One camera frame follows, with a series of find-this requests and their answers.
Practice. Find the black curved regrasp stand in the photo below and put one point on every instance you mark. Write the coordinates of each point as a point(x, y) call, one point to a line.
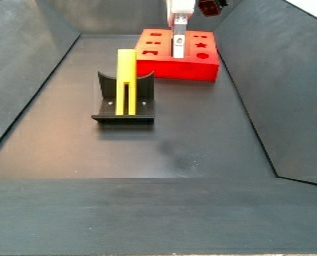
point(145, 102)

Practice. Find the yellow square-circle peg object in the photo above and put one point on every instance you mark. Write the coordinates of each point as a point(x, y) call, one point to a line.
point(127, 82)

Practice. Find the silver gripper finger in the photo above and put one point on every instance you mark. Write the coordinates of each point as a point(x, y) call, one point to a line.
point(179, 36)

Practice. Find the white and silver gripper body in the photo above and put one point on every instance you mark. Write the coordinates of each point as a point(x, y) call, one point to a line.
point(180, 9)

